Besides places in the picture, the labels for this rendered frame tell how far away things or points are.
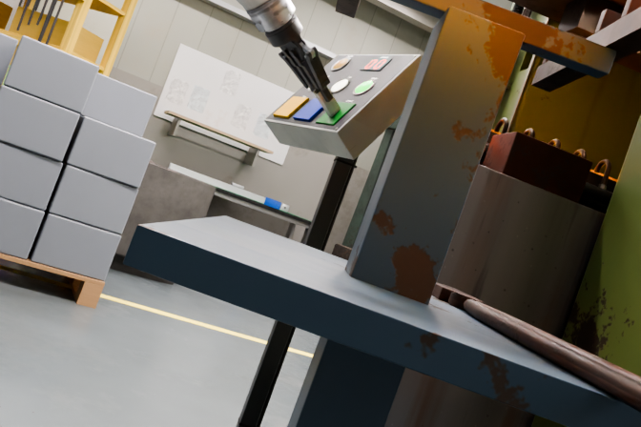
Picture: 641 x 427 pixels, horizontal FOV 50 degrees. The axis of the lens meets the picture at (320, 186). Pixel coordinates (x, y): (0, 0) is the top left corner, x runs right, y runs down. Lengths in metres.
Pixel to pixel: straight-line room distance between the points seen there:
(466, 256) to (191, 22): 8.00
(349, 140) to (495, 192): 0.62
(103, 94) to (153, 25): 5.01
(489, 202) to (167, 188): 3.77
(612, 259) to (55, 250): 2.83
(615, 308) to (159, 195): 3.89
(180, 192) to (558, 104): 3.46
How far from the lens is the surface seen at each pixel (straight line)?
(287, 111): 1.70
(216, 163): 8.77
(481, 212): 0.93
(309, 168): 9.11
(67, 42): 6.28
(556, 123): 1.43
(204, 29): 8.82
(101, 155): 3.39
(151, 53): 8.68
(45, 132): 3.36
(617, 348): 0.89
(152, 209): 4.58
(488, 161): 1.03
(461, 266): 0.93
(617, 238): 0.95
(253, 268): 0.33
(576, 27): 1.22
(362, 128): 1.51
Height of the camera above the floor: 0.78
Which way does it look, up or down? 2 degrees up
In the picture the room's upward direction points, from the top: 20 degrees clockwise
